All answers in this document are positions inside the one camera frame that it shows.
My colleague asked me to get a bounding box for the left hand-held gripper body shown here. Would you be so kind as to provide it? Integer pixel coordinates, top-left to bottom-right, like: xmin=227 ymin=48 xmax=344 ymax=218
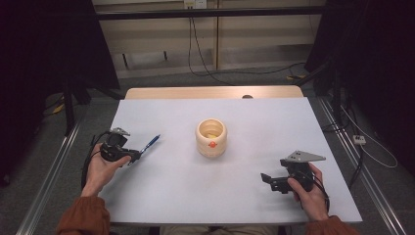
xmin=99 ymin=127 xmax=131 ymax=164

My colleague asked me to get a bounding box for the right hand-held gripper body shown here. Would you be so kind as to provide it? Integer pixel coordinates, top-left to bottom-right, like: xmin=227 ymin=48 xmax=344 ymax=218
xmin=279 ymin=150 xmax=327 ymax=194

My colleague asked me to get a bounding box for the blue ballpoint pen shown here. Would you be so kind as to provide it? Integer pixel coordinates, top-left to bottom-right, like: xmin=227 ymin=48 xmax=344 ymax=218
xmin=127 ymin=134 xmax=161 ymax=166

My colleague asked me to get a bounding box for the cream duck pen holder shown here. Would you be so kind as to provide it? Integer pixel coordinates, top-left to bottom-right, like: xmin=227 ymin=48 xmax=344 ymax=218
xmin=195 ymin=117 xmax=228 ymax=159

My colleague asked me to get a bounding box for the person's left hand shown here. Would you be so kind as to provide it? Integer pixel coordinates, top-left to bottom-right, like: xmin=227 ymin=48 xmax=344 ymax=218
xmin=81 ymin=143 xmax=132 ymax=197

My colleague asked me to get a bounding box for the person's right hand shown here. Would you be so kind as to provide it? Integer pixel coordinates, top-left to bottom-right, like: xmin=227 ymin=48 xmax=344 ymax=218
xmin=287 ymin=163 xmax=331 ymax=222

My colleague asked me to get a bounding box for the black metal stand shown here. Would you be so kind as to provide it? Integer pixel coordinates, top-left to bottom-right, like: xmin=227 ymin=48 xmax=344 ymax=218
xmin=62 ymin=77 xmax=92 ymax=136
xmin=331 ymin=62 xmax=344 ymax=126

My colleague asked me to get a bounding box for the wooden table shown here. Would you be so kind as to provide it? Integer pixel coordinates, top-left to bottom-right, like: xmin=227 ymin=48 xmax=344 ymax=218
xmin=124 ymin=85 xmax=304 ymax=101

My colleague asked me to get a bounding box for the black curtain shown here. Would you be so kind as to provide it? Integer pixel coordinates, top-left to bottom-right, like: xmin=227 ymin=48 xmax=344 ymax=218
xmin=304 ymin=0 xmax=415 ymax=177
xmin=0 ymin=0 xmax=120 ymax=187

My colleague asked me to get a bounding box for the black horizontal bar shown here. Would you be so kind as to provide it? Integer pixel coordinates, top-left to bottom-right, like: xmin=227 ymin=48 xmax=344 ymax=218
xmin=96 ymin=5 xmax=327 ymax=21

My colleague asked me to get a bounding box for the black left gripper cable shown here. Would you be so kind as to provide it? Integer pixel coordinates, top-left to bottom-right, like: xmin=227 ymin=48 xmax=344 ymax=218
xmin=80 ymin=130 xmax=112 ymax=190

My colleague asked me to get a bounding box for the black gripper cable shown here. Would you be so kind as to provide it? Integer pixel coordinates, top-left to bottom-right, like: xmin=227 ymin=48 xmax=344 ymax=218
xmin=306 ymin=172 xmax=331 ymax=213
xmin=80 ymin=130 xmax=112 ymax=190

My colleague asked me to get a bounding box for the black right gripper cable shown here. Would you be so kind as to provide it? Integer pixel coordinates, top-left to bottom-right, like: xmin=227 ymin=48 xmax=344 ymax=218
xmin=306 ymin=172 xmax=331 ymax=213

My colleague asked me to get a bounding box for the black floor cable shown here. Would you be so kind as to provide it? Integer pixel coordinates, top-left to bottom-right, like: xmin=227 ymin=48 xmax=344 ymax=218
xmin=348 ymin=145 xmax=365 ymax=189

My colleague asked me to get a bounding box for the metal floor rail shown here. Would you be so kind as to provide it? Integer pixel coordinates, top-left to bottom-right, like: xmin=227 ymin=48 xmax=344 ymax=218
xmin=16 ymin=120 xmax=82 ymax=235
xmin=317 ymin=97 xmax=409 ymax=235

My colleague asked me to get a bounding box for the white floor cable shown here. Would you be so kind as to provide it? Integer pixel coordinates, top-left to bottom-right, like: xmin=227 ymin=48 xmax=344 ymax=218
xmin=341 ymin=106 xmax=399 ymax=169

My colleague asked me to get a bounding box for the black wall cable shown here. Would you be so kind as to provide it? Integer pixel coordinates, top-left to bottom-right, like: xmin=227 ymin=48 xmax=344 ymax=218
xmin=187 ymin=17 xmax=236 ymax=86
xmin=190 ymin=17 xmax=306 ymax=76

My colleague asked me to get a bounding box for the white wall socket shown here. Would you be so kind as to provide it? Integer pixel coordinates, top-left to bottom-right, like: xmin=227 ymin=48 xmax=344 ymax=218
xmin=183 ymin=0 xmax=208 ymax=10

